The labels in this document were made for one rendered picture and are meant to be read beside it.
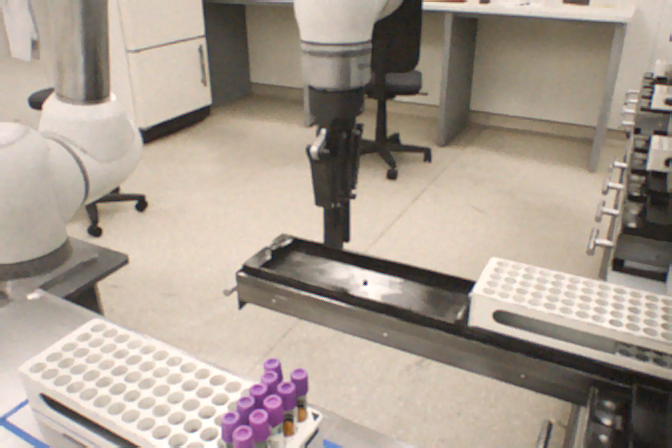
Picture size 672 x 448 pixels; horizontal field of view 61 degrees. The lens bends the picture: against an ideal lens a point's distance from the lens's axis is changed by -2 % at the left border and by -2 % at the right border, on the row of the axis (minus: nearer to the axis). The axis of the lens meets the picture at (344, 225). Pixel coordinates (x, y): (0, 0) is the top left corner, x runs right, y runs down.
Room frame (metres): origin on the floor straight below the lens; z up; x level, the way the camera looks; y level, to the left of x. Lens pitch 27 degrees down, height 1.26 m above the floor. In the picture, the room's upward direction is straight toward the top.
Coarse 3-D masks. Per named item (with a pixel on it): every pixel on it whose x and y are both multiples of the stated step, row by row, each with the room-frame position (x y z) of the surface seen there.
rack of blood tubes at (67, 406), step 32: (96, 320) 0.51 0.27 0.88; (64, 352) 0.46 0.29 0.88; (96, 352) 0.46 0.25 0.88; (128, 352) 0.46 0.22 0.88; (160, 352) 0.46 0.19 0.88; (32, 384) 0.42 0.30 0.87; (64, 384) 0.42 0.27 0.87; (96, 384) 0.42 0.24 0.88; (128, 384) 0.41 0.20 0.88; (160, 384) 0.41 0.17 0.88; (192, 384) 0.42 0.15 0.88; (224, 384) 0.41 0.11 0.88; (64, 416) 0.41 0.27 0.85; (96, 416) 0.38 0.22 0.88; (128, 416) 0.38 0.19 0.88; (160, 416) 0.38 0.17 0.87; (192, 416) 0.37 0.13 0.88; (320, 416) 0.37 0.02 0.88
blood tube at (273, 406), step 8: (264, 400) 0.34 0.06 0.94; (272, 400) 0.34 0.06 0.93; (280, 400) 0.34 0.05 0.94; (264, 408) 0.33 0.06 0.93; (272, 408) 0.33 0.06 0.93; (280, 408) 0.33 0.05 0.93; (272, 416) 0.33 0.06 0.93; (280, 416) 0.33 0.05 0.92; (272, 424) 0.33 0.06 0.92; (280, 424) 0.33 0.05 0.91; (272, 432) 0.33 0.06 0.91; (280, 432) 0.33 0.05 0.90; (272, 440) 0.33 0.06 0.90; (280, 440) 0.33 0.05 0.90
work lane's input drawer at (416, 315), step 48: (288, 240) 0.82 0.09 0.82; (240, 288) 0.73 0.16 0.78; (288, 288) 0.70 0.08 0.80; (336, 288) 0.70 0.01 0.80; (384, 288) 0.70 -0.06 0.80; (432, 288) 0.70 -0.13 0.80; (384, 336) 0.63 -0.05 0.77; (432, 336) 0.60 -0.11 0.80; (480, 336) 0.58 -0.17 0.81; (528, 384) 0.54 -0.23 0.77; (576, 384) 0.52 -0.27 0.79; (624, 384) 0.50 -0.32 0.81
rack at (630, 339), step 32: (480, 288) 0.60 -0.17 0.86; (512, 288) 0.61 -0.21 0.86; (544, 288) 0.61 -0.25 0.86; (576, 288) 0.61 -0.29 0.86; (608, 288) 0.61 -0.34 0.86; (480, 320) 0.59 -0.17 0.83; (512, 320) 0.61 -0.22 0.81; (544, 320) 0.55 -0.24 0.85; (576, 320) 0.54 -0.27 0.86; (608, 320) 0.54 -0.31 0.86; (640, 320) 0.54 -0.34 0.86; (576, 352) 0.53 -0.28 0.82; (608, 352) 0.55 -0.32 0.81; (640, 352) 0.52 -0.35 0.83
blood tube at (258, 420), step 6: (252, 414) 0.32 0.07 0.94; (258, 414) 0.32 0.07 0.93; (264, 414) 0.32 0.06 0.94; (252, 420) 0.32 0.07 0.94; (258, 420) 0.32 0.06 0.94; (264, 420) 0.32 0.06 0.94; (252, 426) 0.31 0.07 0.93; (258, 426) 0.31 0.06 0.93; (264, 426) 0.32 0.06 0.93; (258, 432) 0.31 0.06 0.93; (264, 432) 0.32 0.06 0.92; (270, 432) 0.32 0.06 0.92; (258, 438) 0.31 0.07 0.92; (264, 438) 0.32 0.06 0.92; (258, 444) 0.32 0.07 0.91; (264, 444) 0.32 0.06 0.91
